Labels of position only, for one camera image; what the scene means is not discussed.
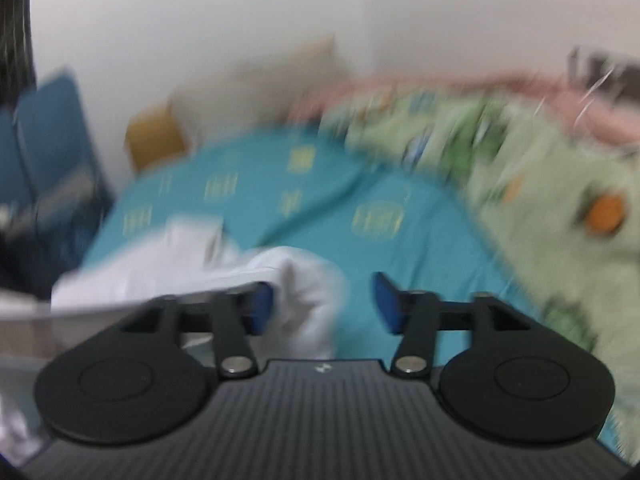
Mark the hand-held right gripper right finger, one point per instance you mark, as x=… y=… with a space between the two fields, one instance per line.
x=386 y=305

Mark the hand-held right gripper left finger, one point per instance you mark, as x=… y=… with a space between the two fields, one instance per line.
x=262 y=307

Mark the white polo shirt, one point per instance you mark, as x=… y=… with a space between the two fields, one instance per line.
x=295 y=285

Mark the teal printed bed sheet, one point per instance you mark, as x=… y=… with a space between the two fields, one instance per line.
x=320 y=195

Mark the green printed fleece blanket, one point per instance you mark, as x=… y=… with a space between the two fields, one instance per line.
x=545 y=210

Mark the grey pillow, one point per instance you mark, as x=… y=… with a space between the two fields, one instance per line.
x=260 y=85

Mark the blue fabric chair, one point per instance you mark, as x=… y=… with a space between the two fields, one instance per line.
x=55 y=135

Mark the pink fluffy blanket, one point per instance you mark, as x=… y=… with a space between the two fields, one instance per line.
x=575 y=102

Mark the dark window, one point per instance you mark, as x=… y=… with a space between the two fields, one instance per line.
x=12 y=25

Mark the dark wall socket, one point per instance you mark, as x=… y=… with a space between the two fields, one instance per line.
x=595 y=70

